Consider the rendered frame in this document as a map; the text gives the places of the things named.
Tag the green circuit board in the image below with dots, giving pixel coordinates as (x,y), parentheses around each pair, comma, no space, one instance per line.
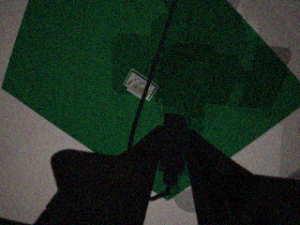
(83,65)

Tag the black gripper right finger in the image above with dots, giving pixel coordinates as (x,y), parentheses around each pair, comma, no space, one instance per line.
(224,192)

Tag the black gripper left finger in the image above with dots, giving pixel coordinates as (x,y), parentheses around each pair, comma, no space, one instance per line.
(130,174)

